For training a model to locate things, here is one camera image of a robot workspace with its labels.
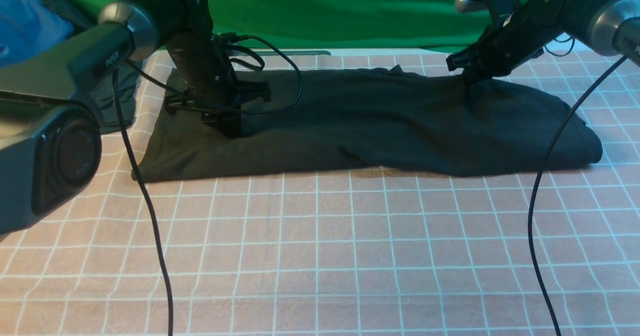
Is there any green backdrop cloth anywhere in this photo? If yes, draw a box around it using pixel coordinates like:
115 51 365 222
5 0 541 54

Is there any dark gray long-sleeved shirt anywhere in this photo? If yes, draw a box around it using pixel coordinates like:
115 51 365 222
139 66 571 183

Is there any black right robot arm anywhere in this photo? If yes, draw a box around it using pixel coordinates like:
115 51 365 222
446 0 640 83

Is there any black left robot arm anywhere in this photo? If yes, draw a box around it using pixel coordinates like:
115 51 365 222
0 0 271 234

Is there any blue crumpled garment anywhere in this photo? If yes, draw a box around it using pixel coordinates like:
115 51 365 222
0 0 74 68

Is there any dark gray crumpled garment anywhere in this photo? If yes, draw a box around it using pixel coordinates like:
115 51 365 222
35 0 144 132

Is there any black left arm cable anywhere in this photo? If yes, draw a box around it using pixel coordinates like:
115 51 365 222
111 34 304 336

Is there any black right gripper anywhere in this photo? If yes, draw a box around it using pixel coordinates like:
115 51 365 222
446 0 566 83

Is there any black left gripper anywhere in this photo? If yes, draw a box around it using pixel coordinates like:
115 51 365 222
164 31 272 138

